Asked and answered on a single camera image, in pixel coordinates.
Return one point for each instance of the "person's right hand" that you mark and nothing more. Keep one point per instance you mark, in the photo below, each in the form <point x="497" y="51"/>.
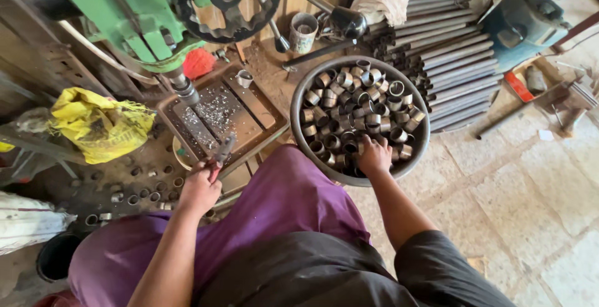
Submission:
<point x="373" y="155"/>

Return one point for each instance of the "person's left hand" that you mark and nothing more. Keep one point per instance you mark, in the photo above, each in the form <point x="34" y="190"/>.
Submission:
<point x="200" y="190"/>

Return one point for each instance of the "person's left fingers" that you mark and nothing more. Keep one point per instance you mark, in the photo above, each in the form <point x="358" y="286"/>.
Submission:
<point x="203" y="165"/>

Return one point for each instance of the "person's right fingers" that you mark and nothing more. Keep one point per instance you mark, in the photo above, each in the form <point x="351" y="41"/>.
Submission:
<point x="372" y="141"/>

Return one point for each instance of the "grey metal pliers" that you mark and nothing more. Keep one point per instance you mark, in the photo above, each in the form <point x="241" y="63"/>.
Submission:
<point x="222" y="153"/>

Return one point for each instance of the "round grey metal basin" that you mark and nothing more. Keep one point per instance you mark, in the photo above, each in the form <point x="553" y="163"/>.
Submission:
<point x="359" y="120"/>

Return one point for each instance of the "heap of short metal rings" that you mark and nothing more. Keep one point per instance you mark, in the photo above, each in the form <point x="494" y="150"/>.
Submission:
<point x="360" y="113"/>

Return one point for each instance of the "brown metal drill table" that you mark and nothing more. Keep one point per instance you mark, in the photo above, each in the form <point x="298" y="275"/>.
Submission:
<point x="224" y="113"/>

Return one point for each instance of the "purple trousers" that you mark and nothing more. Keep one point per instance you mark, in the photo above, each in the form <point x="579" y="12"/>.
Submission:
<point x="224" y="232"/>

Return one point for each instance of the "scattered metal rings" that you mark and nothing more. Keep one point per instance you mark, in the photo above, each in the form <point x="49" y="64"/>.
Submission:
<point x="135" y="190"/>

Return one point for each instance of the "steel drill chuck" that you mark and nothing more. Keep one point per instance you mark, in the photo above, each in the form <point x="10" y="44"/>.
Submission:
<point x="183" y="88"/>

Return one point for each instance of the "red bristle brush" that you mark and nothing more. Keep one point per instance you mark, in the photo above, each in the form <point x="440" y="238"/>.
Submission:
<point x="198" y="62"/>

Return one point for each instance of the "yellow woven sack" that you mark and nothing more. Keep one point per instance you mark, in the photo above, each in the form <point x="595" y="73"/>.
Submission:
<point x="100" y="124"/>

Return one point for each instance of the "stack of long steel pipes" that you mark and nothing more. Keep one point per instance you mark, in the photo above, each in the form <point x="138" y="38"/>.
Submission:
<point x="447" y="59"/>

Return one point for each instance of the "dirty paint can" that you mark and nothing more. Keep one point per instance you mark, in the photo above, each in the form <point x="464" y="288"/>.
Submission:
<point x="303" y="32"/>

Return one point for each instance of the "black shirt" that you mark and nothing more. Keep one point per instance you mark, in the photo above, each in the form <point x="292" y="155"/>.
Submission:
<point x="355" y="274"/>

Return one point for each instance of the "black spoked hand wheel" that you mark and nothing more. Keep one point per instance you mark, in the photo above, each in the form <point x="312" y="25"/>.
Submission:
<point x="228" y="3"/>

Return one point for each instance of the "black bucket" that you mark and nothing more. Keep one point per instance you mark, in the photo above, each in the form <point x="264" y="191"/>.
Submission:
<point x="58" y="255"/>

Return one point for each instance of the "green drill press machine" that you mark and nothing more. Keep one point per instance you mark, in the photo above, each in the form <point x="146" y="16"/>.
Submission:
<point x="121" y="14"/>

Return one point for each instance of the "white woven sack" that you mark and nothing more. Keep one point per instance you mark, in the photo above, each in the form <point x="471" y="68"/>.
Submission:
<point x="30" y="222"/>

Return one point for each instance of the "blue machine housing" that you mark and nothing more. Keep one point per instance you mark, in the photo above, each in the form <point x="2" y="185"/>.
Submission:
<point x="522" y="26"/>

